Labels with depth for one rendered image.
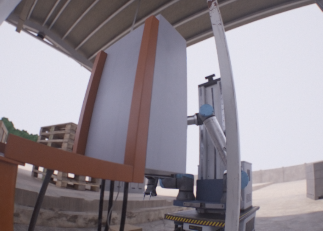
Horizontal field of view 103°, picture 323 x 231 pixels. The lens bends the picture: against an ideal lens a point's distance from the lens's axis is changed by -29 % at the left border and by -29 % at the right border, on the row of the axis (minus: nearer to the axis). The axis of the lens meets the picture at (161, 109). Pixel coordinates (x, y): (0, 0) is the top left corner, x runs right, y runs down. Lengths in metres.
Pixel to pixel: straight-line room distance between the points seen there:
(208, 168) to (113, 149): 1.42
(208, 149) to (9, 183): 1.80
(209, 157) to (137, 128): 1.50
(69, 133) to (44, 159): 2.49
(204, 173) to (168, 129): 1.35
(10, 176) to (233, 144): 0.91
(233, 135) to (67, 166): 0.81
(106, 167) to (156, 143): 0.18
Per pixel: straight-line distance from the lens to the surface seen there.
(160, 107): 0.54
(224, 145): 1.39
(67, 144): 2.76
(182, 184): 1.76
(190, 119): 1.58
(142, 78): 0.52
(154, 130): 0.50
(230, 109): 0.99
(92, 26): 6.38
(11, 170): 0.33
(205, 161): 1.87
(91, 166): 0.36
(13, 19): 7.24
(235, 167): 0.97
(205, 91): 2.17
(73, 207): 2.06
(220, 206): 1.57
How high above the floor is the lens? 0.61
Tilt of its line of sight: 24 degrees up
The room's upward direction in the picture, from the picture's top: 4 degrees clockwise
